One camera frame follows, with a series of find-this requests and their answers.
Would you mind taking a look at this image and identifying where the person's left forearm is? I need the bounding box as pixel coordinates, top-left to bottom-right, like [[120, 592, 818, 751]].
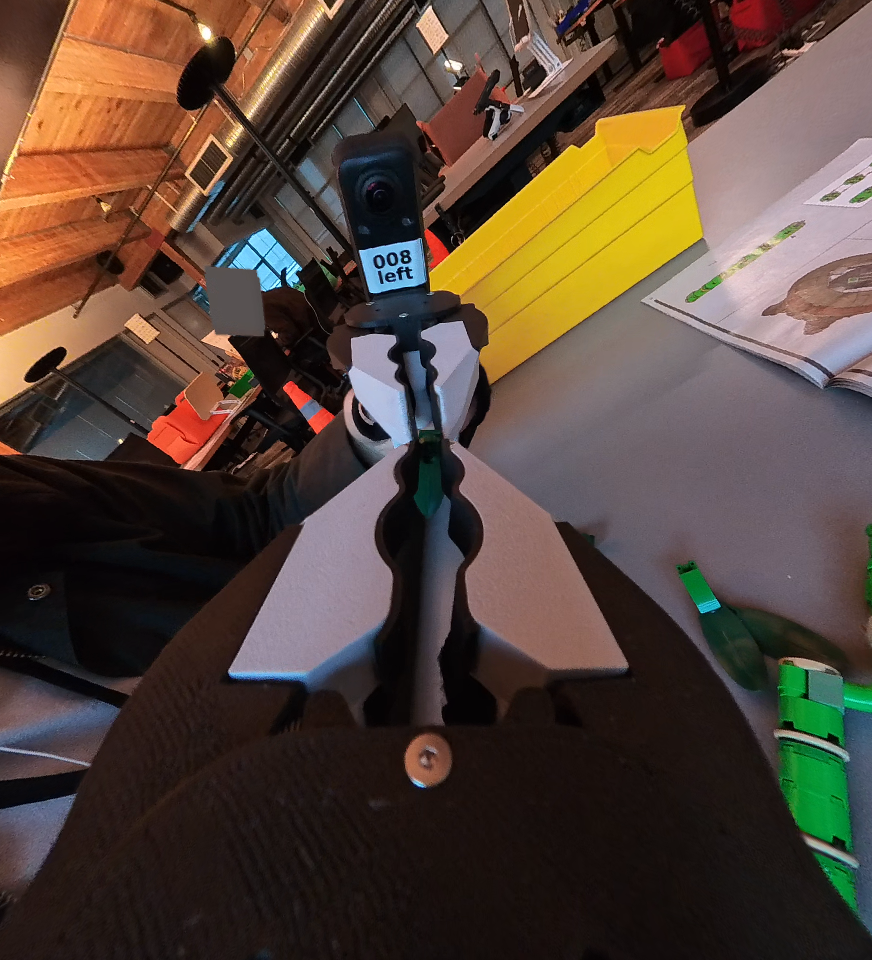
[[0, 420, 377, 676]]

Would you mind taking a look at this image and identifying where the open instruction booklet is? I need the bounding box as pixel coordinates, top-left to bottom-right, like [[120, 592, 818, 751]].
[[642, 133, 872, 421]]

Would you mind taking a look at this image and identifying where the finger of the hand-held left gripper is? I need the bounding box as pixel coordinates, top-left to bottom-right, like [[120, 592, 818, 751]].
[[421, 317, 482, 447], [347, 332, 418, 447]]

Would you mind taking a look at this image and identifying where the silver ventilation duct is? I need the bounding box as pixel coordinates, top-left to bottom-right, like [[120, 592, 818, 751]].
[[166, 0, 422, 234]]

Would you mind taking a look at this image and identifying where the black pole stand base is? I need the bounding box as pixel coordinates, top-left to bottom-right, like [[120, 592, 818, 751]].
[[687, 0, 771, 129]]

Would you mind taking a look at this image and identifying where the white wall vent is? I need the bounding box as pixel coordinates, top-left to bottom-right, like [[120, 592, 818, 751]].
[[184, 138, 233, 198]]

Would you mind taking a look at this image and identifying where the red storage bin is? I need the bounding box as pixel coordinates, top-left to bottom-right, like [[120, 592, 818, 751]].
[[728, 0, 827, 54], [657, 18, 715, 80]]

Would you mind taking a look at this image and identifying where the grey desk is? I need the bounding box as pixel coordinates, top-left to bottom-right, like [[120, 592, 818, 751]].
[[473, 0, 872, 960]]

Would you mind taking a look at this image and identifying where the white and black device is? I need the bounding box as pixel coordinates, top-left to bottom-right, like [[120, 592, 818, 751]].
[[473, 71, 527, 144]]

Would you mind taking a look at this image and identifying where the thin white cable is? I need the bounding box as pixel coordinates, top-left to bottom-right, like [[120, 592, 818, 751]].
[[0, 739, 92, 769]]

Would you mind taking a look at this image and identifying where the brown chair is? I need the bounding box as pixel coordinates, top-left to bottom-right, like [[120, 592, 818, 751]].
[[417, 75, 512, 170]]

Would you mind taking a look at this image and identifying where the yellow plastic bin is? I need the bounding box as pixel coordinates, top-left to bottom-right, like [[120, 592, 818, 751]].
[[424, 105, 707, 385]]

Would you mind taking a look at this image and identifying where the dark green toy leaf pair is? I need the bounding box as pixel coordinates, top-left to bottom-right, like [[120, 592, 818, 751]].
[[676, 558, 850, 691]]

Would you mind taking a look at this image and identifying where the beige board on stand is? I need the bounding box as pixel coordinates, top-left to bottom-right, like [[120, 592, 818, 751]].
[[181, 371, 238, 425]]

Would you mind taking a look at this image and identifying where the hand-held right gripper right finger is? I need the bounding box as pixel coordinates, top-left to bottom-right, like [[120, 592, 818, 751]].
[[437, 441, 631, 727]]

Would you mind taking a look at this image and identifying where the green toy bamboo stalk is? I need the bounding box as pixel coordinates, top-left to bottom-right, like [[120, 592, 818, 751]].
[[775, 510, 872, 924]]

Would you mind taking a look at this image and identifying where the orange traffic cone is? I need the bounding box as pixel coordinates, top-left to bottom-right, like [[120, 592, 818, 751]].
[[282, 380, 336, 436]]

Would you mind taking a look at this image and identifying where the grey background table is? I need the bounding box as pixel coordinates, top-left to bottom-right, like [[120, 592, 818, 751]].
[[436, 33, 621, 196]]

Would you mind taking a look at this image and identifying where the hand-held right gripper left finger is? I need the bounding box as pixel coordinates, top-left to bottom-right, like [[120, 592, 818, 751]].
[[227, 446, 418, 727]]

